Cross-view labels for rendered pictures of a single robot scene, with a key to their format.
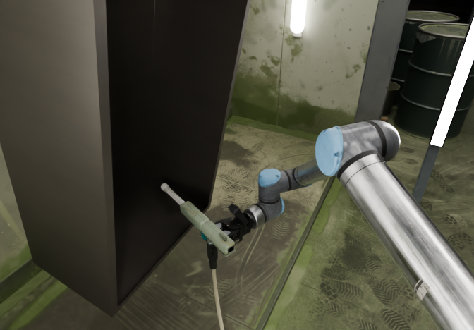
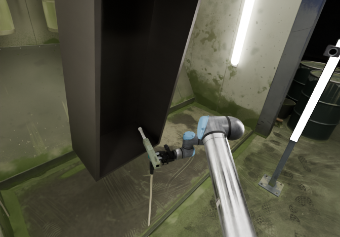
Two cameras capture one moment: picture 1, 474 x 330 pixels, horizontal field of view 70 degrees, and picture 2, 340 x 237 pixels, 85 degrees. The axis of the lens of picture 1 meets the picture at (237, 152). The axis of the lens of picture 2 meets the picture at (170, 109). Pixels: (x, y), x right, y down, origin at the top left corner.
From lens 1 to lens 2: 27 cm
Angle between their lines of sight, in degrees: 12
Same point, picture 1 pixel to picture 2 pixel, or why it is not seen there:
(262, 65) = (213, 78)
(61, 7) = (85, 44)
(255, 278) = (176, 187)
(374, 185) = (213, 147)
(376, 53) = (277, 82)
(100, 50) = (96, 63)
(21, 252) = not seen: hidden behind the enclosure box
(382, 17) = (283, 63)
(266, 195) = (185, 144)
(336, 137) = (204, 120)
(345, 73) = (258, 90)
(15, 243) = not seen: hidden behind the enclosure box
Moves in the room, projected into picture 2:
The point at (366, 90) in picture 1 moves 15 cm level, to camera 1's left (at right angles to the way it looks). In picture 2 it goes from (268, 102) to (256, 100)
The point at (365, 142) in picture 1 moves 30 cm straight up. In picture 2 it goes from (218, 126) to (234, 63)
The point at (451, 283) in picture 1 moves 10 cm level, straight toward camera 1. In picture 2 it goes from (229, 203) to (207, 216)
